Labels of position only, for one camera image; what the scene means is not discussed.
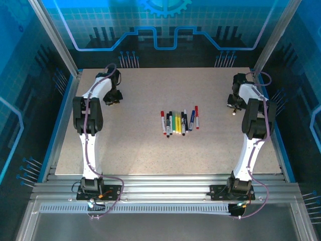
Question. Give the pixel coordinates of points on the blue whiteboard marker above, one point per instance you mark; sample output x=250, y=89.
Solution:
x=191, y=120

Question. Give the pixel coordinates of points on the navy whiteboard marker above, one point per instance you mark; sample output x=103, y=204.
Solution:
x=185, y=120

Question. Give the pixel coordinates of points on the black marker white barrel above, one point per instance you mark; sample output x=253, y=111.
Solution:
x=170, y=123
x=183, y=124

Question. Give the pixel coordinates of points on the black marker dark barrel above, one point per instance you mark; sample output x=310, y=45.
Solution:
x=167, y=125

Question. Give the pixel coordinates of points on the green highlighter pen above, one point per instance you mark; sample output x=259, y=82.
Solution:
x=173, y=124

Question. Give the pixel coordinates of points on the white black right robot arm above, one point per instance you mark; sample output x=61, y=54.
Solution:
x=247, y=155

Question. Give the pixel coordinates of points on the blue edge strip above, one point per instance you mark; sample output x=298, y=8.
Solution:
x=288, y=165
x=57, y=125

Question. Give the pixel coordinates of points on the green lit controller board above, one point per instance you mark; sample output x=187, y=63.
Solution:
x=240, y=205

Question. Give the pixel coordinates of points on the grey metal panel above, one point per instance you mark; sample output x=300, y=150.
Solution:
x=163, y=226

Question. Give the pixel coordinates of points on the aluminium side rail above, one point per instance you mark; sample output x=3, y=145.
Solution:
x=63, y=125

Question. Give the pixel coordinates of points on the aluminium frame post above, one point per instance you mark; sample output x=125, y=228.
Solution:
x=275, y=37
x=55, y=37

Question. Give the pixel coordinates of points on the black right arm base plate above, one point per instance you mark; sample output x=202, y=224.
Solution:
x=216, y=192

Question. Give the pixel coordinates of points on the aluminium extrusion rail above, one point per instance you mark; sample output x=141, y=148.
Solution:
x=163, y=178
x=163, y=192

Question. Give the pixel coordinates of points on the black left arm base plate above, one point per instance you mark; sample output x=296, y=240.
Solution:
x=114, y=193

